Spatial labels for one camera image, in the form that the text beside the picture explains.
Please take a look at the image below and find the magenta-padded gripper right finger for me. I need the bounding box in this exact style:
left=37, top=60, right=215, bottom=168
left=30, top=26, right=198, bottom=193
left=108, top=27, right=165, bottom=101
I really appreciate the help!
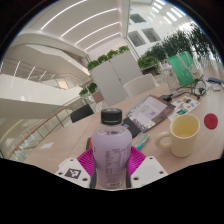
left=127, top=146, right=169, bottom=190

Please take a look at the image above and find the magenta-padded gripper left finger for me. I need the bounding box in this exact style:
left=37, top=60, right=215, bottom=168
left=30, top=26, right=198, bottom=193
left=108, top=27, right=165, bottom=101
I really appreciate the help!
left=54, top=148, right=97, bottom=188

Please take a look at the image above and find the purple drink bottle black cap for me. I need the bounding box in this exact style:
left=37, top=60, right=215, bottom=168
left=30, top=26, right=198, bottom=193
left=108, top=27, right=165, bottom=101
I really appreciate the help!
left=91, top=108, right=133, bottom=190

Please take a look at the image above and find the pack of coloured markers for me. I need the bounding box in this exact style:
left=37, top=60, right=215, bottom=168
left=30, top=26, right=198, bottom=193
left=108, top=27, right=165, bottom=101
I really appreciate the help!
left=133, top=133, right=151, bottom=151

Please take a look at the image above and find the black notebook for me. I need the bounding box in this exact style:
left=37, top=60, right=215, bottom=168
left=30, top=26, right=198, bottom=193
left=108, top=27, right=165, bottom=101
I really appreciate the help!
left=121, top=116, right=143, bottom=140

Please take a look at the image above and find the cream ceramic mug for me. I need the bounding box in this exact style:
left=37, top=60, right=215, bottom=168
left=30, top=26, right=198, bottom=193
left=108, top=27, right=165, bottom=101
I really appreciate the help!
left=154, top=113, right=201, bottom=159

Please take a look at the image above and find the open magazine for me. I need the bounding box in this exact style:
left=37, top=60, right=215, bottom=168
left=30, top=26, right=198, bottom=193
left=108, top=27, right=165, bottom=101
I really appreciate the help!
left=126, top=94, right=176, bottom=133

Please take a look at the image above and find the black chair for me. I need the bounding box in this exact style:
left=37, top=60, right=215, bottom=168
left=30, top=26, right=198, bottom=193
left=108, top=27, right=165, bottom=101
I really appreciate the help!
left=69, top=103, right=95, bottom=124

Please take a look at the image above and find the white sticker sheet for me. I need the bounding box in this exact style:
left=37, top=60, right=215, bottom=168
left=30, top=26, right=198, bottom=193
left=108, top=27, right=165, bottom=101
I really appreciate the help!
left=167, top=95, right=201, bottom=122

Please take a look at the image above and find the flat round red coaster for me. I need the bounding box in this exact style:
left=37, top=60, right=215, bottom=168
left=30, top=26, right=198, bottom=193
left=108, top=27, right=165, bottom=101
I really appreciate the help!
left=203, top=112, right=220, bottom=130

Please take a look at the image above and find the white chair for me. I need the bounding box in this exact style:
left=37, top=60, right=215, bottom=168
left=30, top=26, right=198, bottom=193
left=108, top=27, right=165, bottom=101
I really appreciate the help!
left=122, top=73, right=158, bottom=99

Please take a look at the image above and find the clear plastic jar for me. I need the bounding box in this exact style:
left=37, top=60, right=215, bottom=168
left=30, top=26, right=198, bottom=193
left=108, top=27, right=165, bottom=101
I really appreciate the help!
left=162, top=65, right=183, bottom=93

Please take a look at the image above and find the white planter box with plants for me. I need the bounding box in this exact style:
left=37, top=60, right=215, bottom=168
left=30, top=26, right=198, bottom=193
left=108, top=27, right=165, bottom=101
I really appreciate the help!
left=86, top=45, right=144, bottom=107

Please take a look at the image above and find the green tote bag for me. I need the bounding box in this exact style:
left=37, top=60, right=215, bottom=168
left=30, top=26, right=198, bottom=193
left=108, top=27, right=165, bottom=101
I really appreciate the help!
left=167, top=50, right=198, bottom=87

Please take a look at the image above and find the row of green bushes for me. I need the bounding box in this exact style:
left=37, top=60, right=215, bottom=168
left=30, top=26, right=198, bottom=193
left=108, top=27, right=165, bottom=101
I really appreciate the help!
left=137, top=22, right=218, bottom=70

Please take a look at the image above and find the black cable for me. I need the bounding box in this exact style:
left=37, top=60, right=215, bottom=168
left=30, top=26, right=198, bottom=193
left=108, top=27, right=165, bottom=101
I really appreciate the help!
left=168, top=74, right=210, bottom=100

